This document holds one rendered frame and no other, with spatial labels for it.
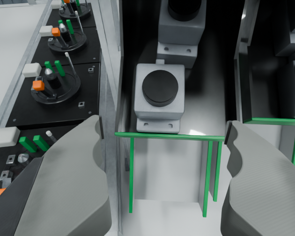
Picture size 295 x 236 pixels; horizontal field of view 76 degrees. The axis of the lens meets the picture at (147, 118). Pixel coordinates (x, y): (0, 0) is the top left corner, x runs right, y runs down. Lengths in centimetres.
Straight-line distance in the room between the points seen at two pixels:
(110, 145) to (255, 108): 34
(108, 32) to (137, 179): 26
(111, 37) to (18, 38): 100
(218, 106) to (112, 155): 30
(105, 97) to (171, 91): 44
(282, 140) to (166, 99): 31
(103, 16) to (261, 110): 21
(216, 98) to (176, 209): 35
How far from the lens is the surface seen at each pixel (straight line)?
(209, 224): 54
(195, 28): 20
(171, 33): 21
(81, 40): 80
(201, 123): 23
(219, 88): 24
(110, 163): 46
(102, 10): 24
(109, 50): 26
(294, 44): 28
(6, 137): 57
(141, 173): 37
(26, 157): 44
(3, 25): 139
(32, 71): 72
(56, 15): 107
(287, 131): 42
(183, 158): 36
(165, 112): 16
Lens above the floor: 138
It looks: 53 degrees down
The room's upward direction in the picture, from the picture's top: 1 degrees counter-clockwise
